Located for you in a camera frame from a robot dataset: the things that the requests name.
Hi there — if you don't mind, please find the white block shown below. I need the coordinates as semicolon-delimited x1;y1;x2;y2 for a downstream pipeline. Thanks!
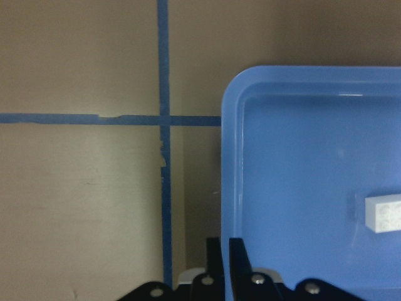
365;194;400;233

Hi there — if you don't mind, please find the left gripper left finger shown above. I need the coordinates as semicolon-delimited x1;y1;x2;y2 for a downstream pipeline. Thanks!
190;237;225;300

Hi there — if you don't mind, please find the blue plastic tray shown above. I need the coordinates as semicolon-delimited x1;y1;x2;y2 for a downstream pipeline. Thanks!
221;66;400;297

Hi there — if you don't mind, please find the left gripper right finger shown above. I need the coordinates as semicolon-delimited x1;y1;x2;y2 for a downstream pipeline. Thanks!
229;238;284;300

